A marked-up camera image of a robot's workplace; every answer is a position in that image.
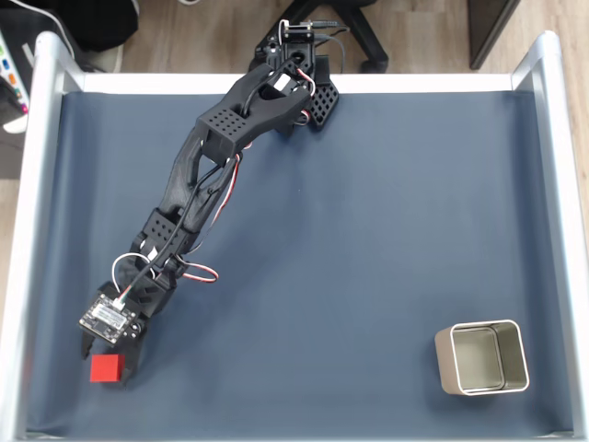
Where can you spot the red cube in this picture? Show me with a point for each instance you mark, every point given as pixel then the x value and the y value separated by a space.
pixel 107 368

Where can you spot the square metal container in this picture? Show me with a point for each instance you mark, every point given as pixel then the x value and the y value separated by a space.
pixel 444 359

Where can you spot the dark blue mat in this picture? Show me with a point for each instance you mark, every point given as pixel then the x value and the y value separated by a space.
pixel 345 253

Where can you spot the grey device with coloured buttons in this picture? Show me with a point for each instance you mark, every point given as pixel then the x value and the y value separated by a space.
pixel 11 83

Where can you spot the person's leg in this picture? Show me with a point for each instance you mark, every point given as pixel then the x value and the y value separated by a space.
pixel 101 23

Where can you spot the dark cabinet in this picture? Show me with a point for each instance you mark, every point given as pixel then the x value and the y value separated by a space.
pixel 492 27

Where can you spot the camera circuit board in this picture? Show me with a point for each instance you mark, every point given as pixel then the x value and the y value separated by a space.
pixel 108 317

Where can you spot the aluminium table frame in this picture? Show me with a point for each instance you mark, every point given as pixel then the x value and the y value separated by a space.
pixel 46 92

